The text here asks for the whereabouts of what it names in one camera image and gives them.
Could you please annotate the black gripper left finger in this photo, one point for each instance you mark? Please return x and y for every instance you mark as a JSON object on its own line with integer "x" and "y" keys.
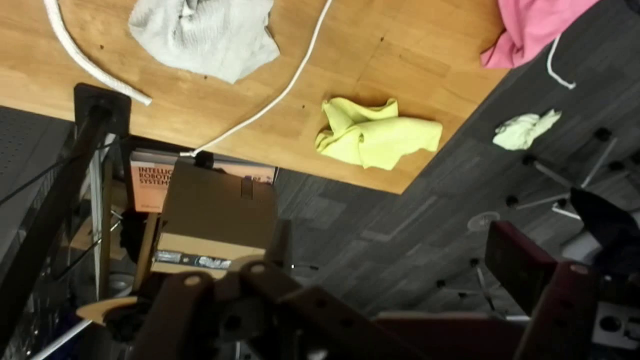
{"x": 192, "y": 313}

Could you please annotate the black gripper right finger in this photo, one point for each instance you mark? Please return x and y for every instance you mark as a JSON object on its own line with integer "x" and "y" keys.
{"x": 553, "y": 301}

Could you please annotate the yellow cloth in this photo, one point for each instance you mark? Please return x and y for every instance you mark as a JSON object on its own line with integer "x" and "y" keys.
{"x": 373, "y": 137}

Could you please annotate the hot pink cloth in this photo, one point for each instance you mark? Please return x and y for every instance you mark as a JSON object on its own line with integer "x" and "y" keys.
{"x": 532, "y": 27}

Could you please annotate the white towel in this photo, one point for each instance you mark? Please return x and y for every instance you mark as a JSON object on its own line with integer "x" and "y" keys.
{"x": 206, "y": 32}

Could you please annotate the cardboard box with black tape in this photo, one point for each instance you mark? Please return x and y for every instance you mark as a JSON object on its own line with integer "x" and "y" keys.
{"x": 220, "y": 212}

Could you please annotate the grey office chair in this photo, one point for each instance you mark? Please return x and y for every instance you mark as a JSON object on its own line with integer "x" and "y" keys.
{"x": 567, "y": 172}

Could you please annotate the light green crumpled cloth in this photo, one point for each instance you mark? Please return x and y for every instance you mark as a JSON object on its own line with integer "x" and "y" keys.
{"x": 522, "y": 130}

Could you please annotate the black pole stand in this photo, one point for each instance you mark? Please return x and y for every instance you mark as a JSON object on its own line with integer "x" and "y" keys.
{"x": 61, "y": 200}

